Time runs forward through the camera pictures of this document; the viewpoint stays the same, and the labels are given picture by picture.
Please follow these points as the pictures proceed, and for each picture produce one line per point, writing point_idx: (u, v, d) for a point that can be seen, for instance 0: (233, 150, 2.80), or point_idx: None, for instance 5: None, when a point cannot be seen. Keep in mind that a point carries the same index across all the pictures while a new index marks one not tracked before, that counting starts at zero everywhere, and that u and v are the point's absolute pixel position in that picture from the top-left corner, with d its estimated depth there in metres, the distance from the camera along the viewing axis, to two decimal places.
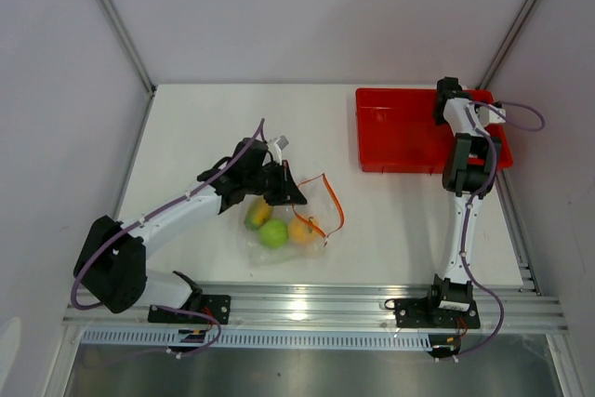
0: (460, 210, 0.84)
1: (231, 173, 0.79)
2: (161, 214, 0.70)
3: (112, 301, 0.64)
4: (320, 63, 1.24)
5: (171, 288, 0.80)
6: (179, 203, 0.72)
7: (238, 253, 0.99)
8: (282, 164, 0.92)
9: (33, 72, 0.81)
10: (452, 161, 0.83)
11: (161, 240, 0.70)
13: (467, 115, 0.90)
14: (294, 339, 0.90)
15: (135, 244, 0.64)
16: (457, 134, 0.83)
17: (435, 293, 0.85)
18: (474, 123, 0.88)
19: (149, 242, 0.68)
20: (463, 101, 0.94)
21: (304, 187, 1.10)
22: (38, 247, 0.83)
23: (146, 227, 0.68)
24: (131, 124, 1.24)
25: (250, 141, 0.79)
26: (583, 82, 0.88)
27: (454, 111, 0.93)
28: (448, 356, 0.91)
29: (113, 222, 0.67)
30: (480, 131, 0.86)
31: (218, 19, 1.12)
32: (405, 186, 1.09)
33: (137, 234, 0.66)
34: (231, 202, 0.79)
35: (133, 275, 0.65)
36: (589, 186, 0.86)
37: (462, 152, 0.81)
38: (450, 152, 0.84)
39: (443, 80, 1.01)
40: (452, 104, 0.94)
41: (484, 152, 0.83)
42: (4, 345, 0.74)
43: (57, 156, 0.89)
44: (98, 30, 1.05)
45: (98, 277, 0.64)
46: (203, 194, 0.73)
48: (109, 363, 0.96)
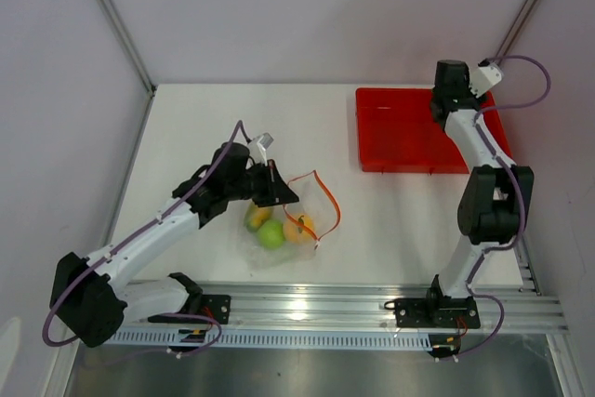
0: (475, 255, 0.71)
1: (210, 183, 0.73)
2: (130, 244, 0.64)
3: (87, 337, 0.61)
4: (319, 63, 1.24)
5: (163, 297, 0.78)
6: (150, 229, 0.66)
7: (239, 254, 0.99)
8: (269, 165, 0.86)
9: (33, 72, 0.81)
10: (469, 203, 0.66)
11: (133, 271, 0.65)
13: (482, 141, 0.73)
14: (294, 339, 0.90)
15: (100, 285, 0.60)
16: (476, 169, 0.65)
17: (437, 297, 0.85)
18: (493, 149, 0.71)
19: (117, 279, 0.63)
20: (470, 121, 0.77)
21: (301, 185, 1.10)
22: (37, 247, 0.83)
23: (112, 263, 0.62)
24: (130, 124, 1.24)
25: (229, 146, 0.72)
26: (584, 81, 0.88)
27: (464, 135, 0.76)
28: (448, 356, 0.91)
29: (81, 258, 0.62)
30: (503, 162, 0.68)
31: (218, 19, 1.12)
32: (406, 186, 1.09)
33: (103, 273, 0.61)
34: (212, 214, 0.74)
35: (106, 312, 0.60)
36: (590, 185, 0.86)
37: (482, 191, 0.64)
38: (469, 190, 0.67)
39: (450, 64, 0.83)
40: (460, 122, 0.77)
41: (510, 188, 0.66)
42: (5, 346, 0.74)
43: (57, 156, 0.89)
44: (98, 30, 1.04)
45: (70, 313, 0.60)
46: (177, 215, 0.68)
48: (109, 363, 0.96)
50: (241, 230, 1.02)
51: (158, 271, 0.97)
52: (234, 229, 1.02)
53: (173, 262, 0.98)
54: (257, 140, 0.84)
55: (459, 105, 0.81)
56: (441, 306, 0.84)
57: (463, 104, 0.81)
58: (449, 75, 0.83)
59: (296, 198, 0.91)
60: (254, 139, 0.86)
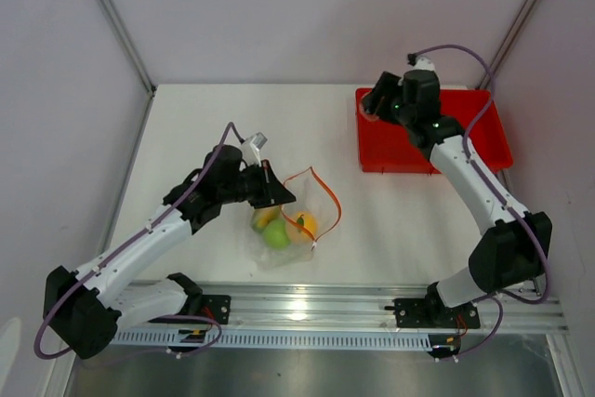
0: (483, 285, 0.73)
1: (201, 188, 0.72)
2: (119, 257, 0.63)
3: (80, 351, 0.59)
4: (319, 63, 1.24)
5: (159, 303, 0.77)
6: (139, 238, 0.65)
7: (239, 252, 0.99)
8: (262, 165, 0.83)
9: (33, 72, 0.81)
10: (485, 260, 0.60)
11: (124, 284, 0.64)
13: (485, 185, 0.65)
14: (294, 339, 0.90)
15: (90, 299, 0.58)
16: (494, 232, 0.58)
17: (437, 303, 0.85)
18: (503, 197, 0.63)
19: (106, 293, 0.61)
20: (460, 153, 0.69)
21: (301, 181, 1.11)
22: (37, 247, 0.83)
23: (102, 276, 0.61)
24: (130, 124, 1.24)
25: (218, 150, 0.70)
26: (584, 81, 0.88)
27: (459, 176, 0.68)
28: (448, 356, 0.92)
29: (70, 273, 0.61)
30: (515, 211, 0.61)
31: (218, 19, 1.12)
32: (406, 186, 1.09)
33: (92, 287, 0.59)
34: (204, 218, 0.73)
35: (98, 326, 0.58)
36: (590, 185, 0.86)
37: (502, 250, 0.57)
38: (482, 247, 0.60)
39: (421, 81, 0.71)
40: (450, 156, 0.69)
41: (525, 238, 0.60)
42: (5, 346, 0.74)
43: (56, 157, 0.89)
44: (98, 30, 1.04)
45: (60, 328, 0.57)
46: (167, 223, 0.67)
48: (109, 363, 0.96)
50: (241, 229, 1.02)
51: (158, 271, 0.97)
52: (234, 229, 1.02)
53: (173, 262, 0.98)
54: (249, 140, 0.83)
55: (442, 131, 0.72)
56: (441, 310, 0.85)
57: (446, 129, 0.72)
58: (424, 94, 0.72)
59: (293, 198, 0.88)
60: (246, 139, 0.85)
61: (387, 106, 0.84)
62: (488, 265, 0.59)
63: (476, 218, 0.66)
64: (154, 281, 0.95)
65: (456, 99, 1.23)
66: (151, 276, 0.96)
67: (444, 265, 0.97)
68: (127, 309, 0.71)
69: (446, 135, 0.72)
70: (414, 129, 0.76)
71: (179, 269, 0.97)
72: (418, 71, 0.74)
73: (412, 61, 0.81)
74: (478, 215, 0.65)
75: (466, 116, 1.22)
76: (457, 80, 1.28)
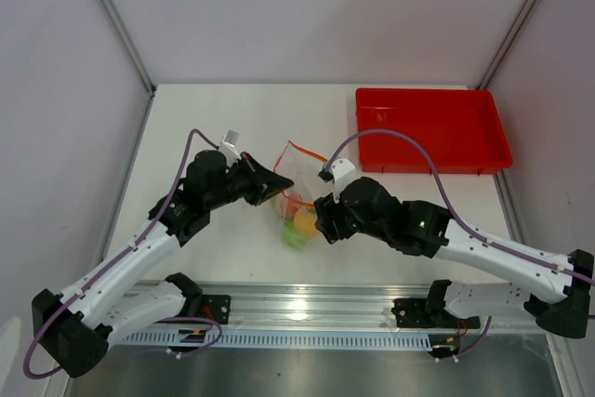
0: (508, 298, 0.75)
1: (186, 198, 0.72)
2: (103, 278, 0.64)
3: (72, 371, 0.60)
4: (319, 64, 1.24)
5: (154, 310, 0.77)
6: (125, 258, 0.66)
7: (238, 251, 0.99)
8: (243, 157, 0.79)
9: (31, 72, 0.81)
10: (564, 324, 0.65)
11: (111, 304, 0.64)
13: (522, 259, 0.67)
14: (294, 339, 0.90)
15: (75, 324, 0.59)
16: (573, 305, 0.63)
17: (444, 312, 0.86)
18: (548, 263, 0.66)
19: (92, 314, 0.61)
20: (471, 240, 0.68)
21: (288, 160, 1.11)
22: (35, 246, 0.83)
23: (86, 298, 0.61)
24: (130, 124, 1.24)
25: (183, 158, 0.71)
26: (582, 83, 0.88)
27: (489, 262, 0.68)
28: (448, 355, 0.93)
29: (54, 297, 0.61)
30: (568, 270, 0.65)
31: (217, 19, 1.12)
32: (408, 186, 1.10)
33: (77, 310, 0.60)
34: (192, 231, 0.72)
35: (86, 347, 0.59)
36: (589, 186, 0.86)
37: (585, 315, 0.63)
38: (560, 318, 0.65)
39: (372, 197, 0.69)
40: (467, 250, 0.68)
41: (580, 282, 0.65)
42: (6, 345, 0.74)
43: (56, 156, 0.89)
44: (97, 29, 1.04)
45: (50, 348, 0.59)
46: (152, 240, 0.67)
48: (110, 362, 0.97)
50: (241, 230, 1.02)
51: (158, 271, 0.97)
52: (232, 229, 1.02)
53: (174, 262, 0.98)
54: (222, 140, 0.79)
55: (430, 225, 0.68)
56: (448, 317, 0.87)
57: (432, 219, 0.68)
58: (383, 204, 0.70)
59: (290, 182, 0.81)
60: (221, 142, 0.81)
61: (341, 218, 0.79)
62: (568, 326, 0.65)
63: (531, 291, 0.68)
64: (154, 281, 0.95)
65: (456, 98, 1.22)
66: (151, 276, 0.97)
67: (442, 266, 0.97)
68: (118, 323, 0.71)
69: (434, 225, 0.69)
70: (404, 244, 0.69)
71: (178, 270, 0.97)
72: (356, 188, 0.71)
73: (329, 177, 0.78)
74: (538, 291, 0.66)
75: (467, 117, 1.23)
76: (457, 81, 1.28)
